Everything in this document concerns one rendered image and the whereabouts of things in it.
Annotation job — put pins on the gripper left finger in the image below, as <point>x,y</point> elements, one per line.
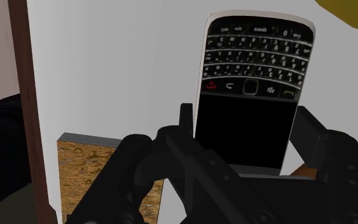
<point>141,173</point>

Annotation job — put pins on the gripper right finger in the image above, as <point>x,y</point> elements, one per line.
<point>343,167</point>

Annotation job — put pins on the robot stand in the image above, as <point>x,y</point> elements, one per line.
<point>79,167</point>

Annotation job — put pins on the black keypad phone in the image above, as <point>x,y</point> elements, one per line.
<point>247,124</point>

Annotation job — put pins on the white table with brown edge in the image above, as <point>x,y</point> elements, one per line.
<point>110,71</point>

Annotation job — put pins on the yellow round object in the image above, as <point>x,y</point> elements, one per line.
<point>355,12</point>

